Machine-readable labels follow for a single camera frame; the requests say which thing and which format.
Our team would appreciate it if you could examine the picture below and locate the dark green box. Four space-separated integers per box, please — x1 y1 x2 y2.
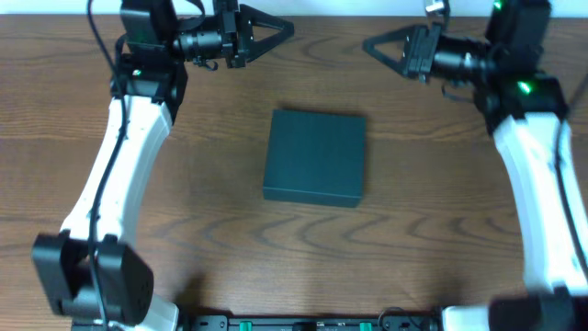
263 109 367 208

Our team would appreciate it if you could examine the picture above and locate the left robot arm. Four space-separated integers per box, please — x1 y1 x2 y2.
31 0 295 330

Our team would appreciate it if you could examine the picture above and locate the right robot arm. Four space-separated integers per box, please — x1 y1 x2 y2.
363 0 587 330

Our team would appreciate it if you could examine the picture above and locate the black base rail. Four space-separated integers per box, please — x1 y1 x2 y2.
176 312 443 331

